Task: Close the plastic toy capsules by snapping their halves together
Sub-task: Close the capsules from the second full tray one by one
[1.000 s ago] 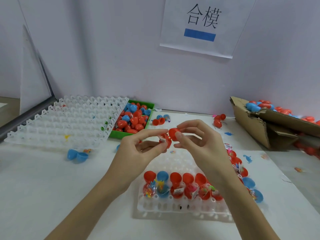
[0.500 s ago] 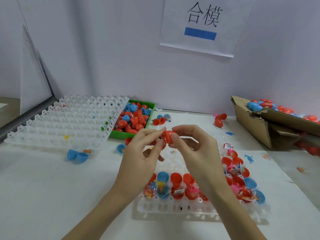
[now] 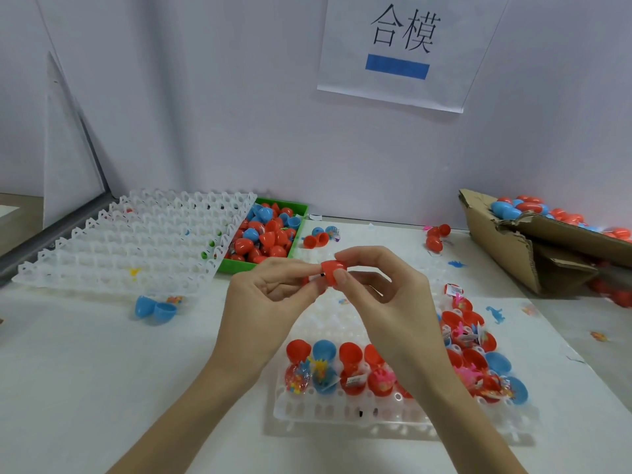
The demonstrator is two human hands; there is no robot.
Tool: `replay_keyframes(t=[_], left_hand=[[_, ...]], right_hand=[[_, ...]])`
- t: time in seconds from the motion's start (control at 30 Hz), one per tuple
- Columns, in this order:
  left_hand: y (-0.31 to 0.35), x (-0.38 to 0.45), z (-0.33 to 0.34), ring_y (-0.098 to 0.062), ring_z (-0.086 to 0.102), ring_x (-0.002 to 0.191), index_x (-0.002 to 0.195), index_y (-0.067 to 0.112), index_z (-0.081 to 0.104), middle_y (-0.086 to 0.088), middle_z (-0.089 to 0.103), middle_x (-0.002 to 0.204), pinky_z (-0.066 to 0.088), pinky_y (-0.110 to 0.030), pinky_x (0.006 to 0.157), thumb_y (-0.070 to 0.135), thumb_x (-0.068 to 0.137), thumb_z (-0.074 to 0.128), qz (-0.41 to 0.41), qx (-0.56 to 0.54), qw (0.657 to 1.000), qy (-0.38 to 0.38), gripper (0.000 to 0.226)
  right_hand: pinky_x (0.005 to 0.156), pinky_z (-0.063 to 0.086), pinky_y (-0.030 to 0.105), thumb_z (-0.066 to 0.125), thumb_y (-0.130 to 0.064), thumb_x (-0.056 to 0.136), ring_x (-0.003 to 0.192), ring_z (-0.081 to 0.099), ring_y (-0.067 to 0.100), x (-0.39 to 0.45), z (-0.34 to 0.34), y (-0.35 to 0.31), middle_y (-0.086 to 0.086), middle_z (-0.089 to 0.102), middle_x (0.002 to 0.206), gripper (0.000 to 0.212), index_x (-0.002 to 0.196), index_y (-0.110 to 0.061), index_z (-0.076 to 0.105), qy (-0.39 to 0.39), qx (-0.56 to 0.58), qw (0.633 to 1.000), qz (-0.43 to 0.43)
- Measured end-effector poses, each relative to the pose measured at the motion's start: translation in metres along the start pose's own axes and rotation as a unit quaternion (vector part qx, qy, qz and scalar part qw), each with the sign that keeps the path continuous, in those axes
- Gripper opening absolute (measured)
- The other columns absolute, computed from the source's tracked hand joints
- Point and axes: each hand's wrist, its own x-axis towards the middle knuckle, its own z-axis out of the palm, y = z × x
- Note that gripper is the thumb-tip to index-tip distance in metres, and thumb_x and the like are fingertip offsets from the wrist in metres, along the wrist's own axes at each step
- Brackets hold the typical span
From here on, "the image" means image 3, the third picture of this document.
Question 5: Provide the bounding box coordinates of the person's left hand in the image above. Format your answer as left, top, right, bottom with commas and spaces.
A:
205, 256, 327, 391

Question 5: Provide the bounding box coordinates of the person's right hand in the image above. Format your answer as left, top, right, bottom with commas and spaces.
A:
330, 246, 458, 396

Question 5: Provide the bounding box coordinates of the blue egg shell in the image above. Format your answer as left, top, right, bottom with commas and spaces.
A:
134, 296, 180, 325

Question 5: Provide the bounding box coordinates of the small capsule cluster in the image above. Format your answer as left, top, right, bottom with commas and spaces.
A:
302, 224, 342, 249

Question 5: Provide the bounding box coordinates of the clear plastic egg tray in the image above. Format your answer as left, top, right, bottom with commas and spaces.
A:
12, 188, 258, 299
271, 253, 535, 440

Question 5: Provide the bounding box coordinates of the cardboard box of capsules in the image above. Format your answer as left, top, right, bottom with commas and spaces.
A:
459, 188, 632, 297

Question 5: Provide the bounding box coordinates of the pile of finished eggs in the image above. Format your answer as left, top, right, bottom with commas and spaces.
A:
490, 194, 632, 241

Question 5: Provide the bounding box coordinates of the person's right forearm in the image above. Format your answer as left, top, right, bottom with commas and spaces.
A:
409, 368, 529, 474

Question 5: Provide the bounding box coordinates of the person's left forearm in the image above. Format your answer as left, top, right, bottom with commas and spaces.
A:
107, 360, 253, 474

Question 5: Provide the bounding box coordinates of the green plastic tray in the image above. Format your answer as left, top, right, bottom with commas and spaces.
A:
217, 197, 310, 275

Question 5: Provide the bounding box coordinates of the clear triangular panel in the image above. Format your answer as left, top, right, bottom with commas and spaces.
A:
41, 52, 108, 228

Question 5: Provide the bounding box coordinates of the white paper sign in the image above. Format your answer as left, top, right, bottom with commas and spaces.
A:
317, 0, 511, 115

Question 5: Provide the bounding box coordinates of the grey metal rail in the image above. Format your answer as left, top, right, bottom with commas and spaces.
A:
0, 190, 118, 282

